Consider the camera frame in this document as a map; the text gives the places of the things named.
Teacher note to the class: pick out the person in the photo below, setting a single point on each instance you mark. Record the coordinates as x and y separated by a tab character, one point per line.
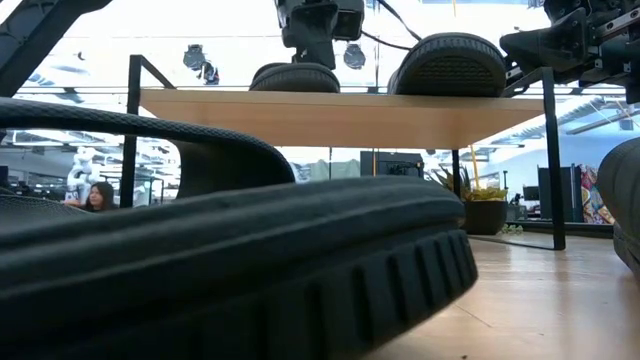
97	197

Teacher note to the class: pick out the wood shelf with black frame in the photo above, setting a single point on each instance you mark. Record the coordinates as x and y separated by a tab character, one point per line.
350	120

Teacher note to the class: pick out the small dark ceiling fixture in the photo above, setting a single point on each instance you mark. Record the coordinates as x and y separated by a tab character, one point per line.
211	75

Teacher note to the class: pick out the black rubber slide sandal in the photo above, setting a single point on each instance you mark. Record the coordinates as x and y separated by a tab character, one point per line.
225	260
295	80
625	200
450	70

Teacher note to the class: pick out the potted plant in black pot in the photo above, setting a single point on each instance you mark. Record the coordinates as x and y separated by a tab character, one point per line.
484	217

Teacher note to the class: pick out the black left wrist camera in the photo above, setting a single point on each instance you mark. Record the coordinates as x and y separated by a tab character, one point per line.
348	20

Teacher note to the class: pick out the round black ceiling fixture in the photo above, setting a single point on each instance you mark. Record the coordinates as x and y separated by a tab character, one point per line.
194	57
355	56

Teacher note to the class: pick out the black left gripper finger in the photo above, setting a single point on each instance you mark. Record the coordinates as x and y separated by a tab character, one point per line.
320	59

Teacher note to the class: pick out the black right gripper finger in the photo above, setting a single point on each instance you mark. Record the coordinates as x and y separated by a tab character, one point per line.
550	42

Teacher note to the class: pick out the small black monitor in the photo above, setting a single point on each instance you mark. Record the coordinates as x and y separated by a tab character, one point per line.
531	193

